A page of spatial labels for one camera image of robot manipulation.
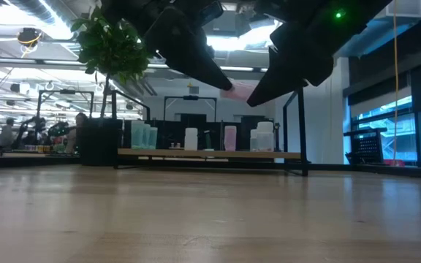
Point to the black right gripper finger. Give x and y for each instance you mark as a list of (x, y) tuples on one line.
[(185, 47), (294, 62)]

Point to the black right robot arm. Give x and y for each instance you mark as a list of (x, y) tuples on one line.
[(360, 14)]

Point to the white medicine bottle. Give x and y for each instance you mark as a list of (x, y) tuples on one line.
[(191, 140)]

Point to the green artificial plant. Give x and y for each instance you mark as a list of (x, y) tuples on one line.
[(112, 44)]

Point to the black office partition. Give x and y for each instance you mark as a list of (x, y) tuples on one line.
[(174, 128)]

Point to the black perforated metal cart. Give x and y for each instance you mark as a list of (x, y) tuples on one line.
[(367, 148)]

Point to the black plant pot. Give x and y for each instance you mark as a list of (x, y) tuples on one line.
[(99, 146)]

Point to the person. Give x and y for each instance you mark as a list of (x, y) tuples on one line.
[(75, 135), (7, 133)]

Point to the red object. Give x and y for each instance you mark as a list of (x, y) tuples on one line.
[(393, 163)]

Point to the black gantry frame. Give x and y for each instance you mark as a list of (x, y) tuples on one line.
[(67, 91), (190, 98)]

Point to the wooden shelf with black frame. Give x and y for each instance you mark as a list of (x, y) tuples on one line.
[(210, 153)]

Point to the black aluminium table frame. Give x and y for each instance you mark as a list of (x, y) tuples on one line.
[(42, 161)]

